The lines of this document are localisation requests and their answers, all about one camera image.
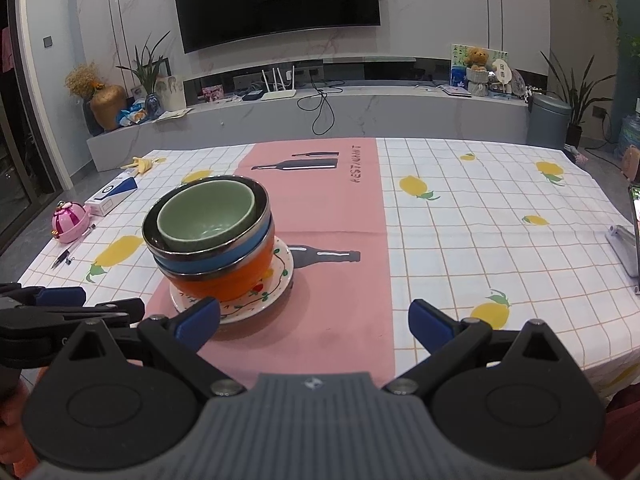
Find green leafy plant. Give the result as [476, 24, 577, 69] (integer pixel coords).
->
[117, 32, 171, 96]

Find dried yellow flowers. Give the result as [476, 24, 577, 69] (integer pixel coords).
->
[65, 62, 103, 101]

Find smartphone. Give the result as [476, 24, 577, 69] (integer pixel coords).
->
[627, 185, 640, 251]

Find blue steel bowl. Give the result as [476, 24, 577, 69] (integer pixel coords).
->
[141, 175, 275, 277]

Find black television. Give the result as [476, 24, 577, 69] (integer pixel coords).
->
[170, 0, 381, 55]

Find yellow banana toy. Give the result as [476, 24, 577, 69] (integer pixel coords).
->
[120, 156, 166, 175]

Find black cable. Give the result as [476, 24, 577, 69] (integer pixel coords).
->
[297, 85, 346, 136]

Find blue and white box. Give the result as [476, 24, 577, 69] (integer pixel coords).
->
[84, 176, 138, 217]

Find black pen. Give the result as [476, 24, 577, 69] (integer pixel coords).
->
[50, 225, 96, 270]

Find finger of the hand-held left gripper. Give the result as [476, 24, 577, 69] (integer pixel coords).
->
[0, 298, 146, 334]
[0, 284, 86, 307]

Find white router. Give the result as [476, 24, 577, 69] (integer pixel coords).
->
[261, 66, 297, 101]

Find pink placemat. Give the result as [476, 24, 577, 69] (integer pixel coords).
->
[150, 137, 401, 396]

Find white phone stand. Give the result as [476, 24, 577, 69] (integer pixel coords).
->
[607, 225, 640, 293]

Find floral white ceramic plate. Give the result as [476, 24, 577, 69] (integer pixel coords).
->
[169, 236, 294, 325]

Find grey trash bin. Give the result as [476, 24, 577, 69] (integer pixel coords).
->
[526, 94, 572, 151]

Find orange steel bowl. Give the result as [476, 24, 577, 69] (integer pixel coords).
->
[159, 232, 276, 302]

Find green illustrated poster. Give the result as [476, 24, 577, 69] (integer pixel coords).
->
[451, 44, 508, 86]

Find blue water jug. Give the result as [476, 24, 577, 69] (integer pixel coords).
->
[615, 115, 640, 161]

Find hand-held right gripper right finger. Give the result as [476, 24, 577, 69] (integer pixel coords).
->
[382, 299, 586, 397]

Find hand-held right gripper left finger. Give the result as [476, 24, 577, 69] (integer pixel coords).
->
[47, 297, 246, 399]

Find brown teddy bear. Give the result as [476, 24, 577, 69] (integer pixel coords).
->
[464, 47, 490, 71]

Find checked lemon print tablecloth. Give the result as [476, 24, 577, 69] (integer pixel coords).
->
[17, 137, 640, 401]

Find grey marble tv cabinet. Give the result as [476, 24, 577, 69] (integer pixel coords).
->
[87, 57, 531, 171]

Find tall potted plant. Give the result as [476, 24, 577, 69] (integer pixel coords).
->
[542, 50, 616, 148]

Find pink round toy case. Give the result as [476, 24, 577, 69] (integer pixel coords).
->
[51, 201, 92, 243]

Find stack of papers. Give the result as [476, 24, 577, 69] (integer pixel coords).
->
[152, 107, 193, 122]

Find glass sliding door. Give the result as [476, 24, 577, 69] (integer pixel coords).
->
[0, 0, 61, 256]

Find blue snack packet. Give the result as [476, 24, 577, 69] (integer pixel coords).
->
[117, 105, 148, 126]

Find gold vase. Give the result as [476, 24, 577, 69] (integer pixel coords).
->
[89, 85, 127, 132]

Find dark grey vase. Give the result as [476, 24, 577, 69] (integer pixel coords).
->
[82, 102, 103, 136]

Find green ceramic bowl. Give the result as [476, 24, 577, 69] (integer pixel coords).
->
[157, 178, 257, 253]

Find illustrated white card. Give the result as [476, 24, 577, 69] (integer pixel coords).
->
[155, 75, 185, 111]

